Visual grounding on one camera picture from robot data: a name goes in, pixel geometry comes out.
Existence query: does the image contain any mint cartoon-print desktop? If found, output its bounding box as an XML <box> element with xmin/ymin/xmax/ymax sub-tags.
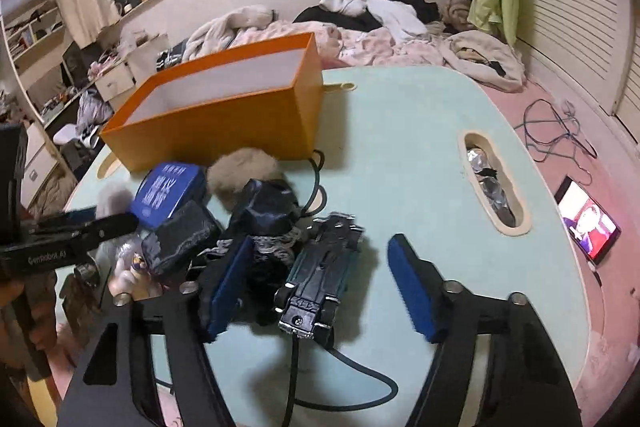
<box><xmin>50</xmin><ymin>66</ymin><xmax>588</xmax><ymax>427</ymax></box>

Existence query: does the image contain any white drawer cabinet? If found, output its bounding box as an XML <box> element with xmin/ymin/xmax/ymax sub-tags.
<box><xmin>95</xmin><ymin>34</ymin><xmax>168</xmax><ymax>102</ymax></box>

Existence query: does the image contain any brown fuzzy garment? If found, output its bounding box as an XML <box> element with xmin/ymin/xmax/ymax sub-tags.
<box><xmin>440</xmin><ymin>0</ymin><xmax>473</xmax><ymax>35</ymax></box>

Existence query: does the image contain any grey-brown fur pom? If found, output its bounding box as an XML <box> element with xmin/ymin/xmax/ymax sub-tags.
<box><xmin>207</xmin><ymin>148</ymin><xmax>281</xmax><ymax>210</ymax></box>

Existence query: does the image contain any small doll figurine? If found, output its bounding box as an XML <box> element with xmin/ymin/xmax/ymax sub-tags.
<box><xmin>107</xmin><ymin>243</ymin><xmax>166</xmax><ymax>303</ymax></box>

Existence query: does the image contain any white bookshelf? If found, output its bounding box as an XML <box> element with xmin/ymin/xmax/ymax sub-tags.
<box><xmin>0</xmin><ymin>0</ymin><xmax>76</xmax><ymax>168</ymax></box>

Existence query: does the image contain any white fleece garment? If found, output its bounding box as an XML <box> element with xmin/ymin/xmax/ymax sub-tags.
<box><xmin>182</xmin><ymin>5</ymin><xmax>278</xmax><ymax>62</ymax></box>

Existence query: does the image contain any orange cardboard box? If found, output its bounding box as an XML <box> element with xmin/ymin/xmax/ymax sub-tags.
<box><xmin>100</xmin><ymin>32</ymin><xmax>325</xmax><ymax>172</ymax></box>

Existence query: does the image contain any black glittery pouch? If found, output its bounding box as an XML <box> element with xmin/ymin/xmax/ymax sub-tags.
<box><xmin>142</xmin><ymin>201</ymin><xmax>223</xmax><ymax>275</ymax></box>

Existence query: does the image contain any black lace-trimmed cloth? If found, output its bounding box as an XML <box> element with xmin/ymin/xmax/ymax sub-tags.
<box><xmin>187</xmin><ymin>178</ymin><xmax>313</xmax><ymax>325</ymax></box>

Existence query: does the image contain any pink blanket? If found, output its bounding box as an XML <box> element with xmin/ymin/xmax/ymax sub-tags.
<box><xmin>235</xmin><ymin>19</ymin><xmax>451</xmax><ymax>68</ymax></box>

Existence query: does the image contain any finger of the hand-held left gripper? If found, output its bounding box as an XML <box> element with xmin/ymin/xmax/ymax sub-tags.
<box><xmin>30</xmin><ymin>206</ymin><xmax>140</xmax><ymax>254</ymax></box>

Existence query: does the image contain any small blue box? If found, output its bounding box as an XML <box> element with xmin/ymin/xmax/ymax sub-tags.
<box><xmin>131</xmin><ymin>163</ymin><xmax>207</xmax><ymax>229</ymax></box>

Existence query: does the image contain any blue cable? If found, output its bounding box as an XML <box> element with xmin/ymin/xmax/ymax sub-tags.
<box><xmin>522</xmin><ymin>99</ymin><xmax>598</xmax><ymax>168</ymax></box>

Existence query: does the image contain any white louvered closet door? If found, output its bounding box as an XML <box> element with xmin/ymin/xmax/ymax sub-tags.
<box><xmin>515</xmin><ymin>0</ymin><xmax>640</xmax><ymax>158</ymax></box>

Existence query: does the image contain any black garment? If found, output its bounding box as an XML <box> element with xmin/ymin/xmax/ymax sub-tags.
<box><xmin>292</xmin><ymin>0</ymin><xmax>441</xmax><ymax>32</ymax></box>

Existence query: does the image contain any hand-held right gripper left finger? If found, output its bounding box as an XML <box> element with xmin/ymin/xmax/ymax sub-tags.
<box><xmin>57</xmin><ymin>234</ymin><xmax>256</xmax><ymax>427</ymax></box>

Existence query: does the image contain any tablet with lit screen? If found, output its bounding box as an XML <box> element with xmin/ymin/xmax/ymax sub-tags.
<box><xmin>556</xmin><ymin>176</ymin><xmax>622</xmax><ymax>265</ymax></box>

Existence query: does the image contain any lilac plastic bag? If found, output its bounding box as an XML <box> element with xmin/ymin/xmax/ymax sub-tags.
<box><xmin>77</xmin><ymin>89</ymin><xmax>113</xmax><ymax>122</ymax></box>

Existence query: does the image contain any beige towel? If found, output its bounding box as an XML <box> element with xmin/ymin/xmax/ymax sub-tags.
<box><xmin>440</xmin><ymin>31</ymin><xmax>526</xmax><ymax>92</ymax></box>

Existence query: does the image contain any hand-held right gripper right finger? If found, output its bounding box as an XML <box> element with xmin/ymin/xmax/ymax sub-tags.
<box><xmin>387</xmin><ymin>233</ymin><xmax>583</xmax><ymax>427</ymax></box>

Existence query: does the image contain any black toy car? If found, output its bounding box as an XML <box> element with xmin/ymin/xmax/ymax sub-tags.
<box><xmin>276</xmin><ymin>212</ymin><xmax>364</xmax><ymax>340</ymax></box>

